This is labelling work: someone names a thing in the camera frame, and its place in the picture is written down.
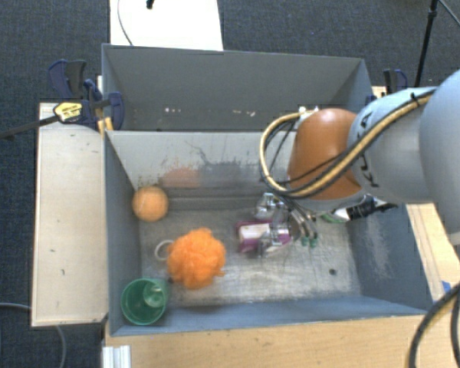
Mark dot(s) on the pale wood board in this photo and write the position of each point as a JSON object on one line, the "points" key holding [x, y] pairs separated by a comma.
{"points": [[71, 221]]}

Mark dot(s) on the orange mesh bath sponge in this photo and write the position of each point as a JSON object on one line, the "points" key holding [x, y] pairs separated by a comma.
{"points": [[195, 259]]}

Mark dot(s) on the green plastic cup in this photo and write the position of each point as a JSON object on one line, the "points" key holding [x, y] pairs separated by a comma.
{"points": [[138, 305]]}

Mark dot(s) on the purple and white box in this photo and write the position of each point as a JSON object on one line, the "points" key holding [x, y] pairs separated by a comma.
{"points": [[249, 238]]}

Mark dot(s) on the orange ball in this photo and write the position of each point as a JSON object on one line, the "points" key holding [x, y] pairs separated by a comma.
{"points": [[150, 203]]}

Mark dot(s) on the black cylinder on white bracket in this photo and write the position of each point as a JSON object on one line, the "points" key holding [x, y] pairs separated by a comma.
{"points": [[362, 210]]}

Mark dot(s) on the grey metal bin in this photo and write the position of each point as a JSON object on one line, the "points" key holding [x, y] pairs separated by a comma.
{"points": [[230, 86]]}

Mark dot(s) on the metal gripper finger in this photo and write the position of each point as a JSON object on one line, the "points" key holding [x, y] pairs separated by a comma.
{"points": [[267, 205], [275, 240]]}

